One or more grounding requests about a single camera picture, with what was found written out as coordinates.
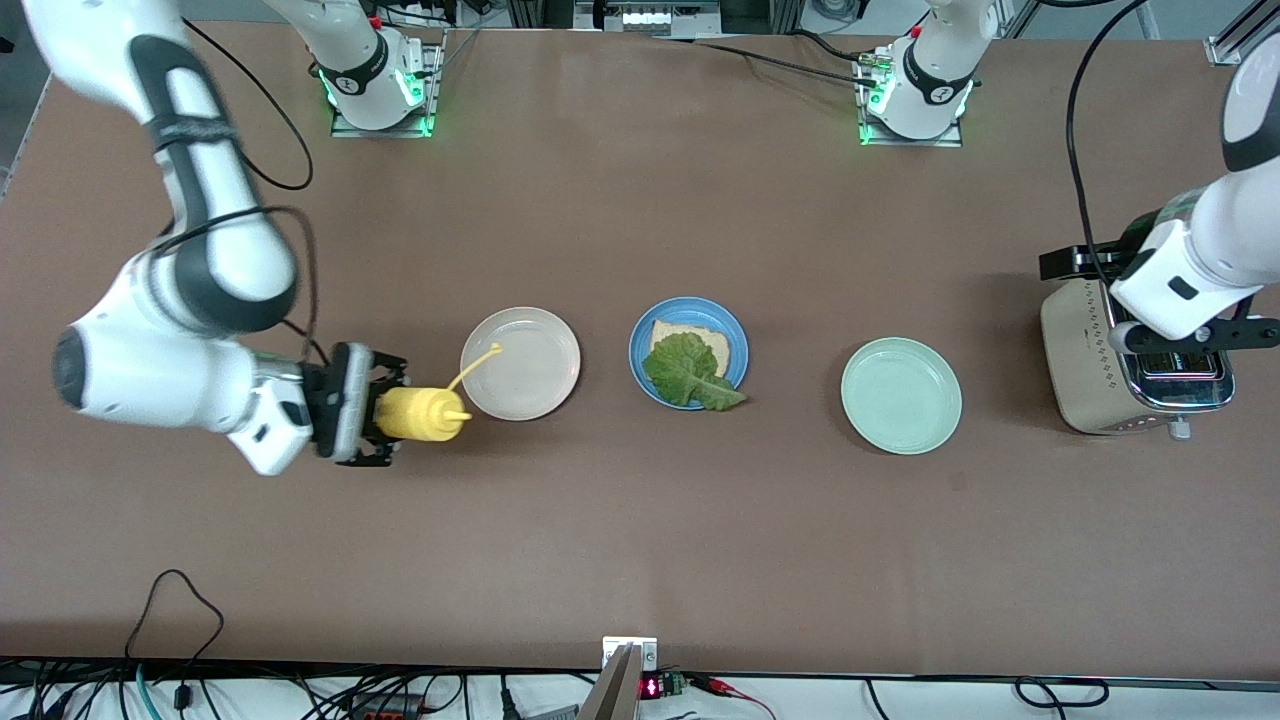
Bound blue round plate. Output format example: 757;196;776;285
629;296;750;412

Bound lit metal equipment rack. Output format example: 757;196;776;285
575;0;723;39

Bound pale green round plate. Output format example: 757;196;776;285
840;337;963;456

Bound toasted bread slice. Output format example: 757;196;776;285
650;320;731;379

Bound aluminium table corner bracket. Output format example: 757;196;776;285
1205;0;1280;69

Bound beige round plate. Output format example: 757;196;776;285
460;306;582;422

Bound green lettuce leaf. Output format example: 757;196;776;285
642;332;748;412

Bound black coiled floor cable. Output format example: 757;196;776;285
1015;677;1110;708

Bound thin black looped cable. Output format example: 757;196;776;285
125;569;225;666

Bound red black clip leads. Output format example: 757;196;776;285
690;675;776;720

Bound yellow mustard squeeze bottle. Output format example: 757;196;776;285
375;342;504;444

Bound beige chrome two-slot toaster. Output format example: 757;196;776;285
1040;278;1237;441

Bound black cable to arm base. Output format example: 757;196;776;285
660;30;881;87

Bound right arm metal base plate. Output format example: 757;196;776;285
330;30;447;139

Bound grey metal camera beam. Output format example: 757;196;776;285
578;645;641;720

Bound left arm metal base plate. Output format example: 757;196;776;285
857;55;967;149

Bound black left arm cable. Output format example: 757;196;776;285
1066;0;1153;296

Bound small metal mounting bracket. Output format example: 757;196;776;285
603;637;658;671

